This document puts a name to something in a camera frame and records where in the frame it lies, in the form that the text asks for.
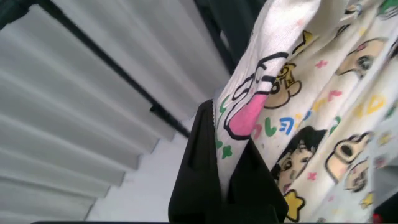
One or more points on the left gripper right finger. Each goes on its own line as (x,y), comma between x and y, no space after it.
(255,193)

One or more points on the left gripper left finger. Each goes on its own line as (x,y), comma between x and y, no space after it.
(196,180)

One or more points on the cream printed garment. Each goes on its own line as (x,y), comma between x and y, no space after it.
(311,93)

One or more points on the dark grey long-sleeved shirt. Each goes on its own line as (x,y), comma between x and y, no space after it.
(239,25)

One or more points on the black clothes rack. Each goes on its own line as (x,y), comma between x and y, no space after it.
(102,54)

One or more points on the white curtain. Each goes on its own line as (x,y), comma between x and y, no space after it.
(62,124)

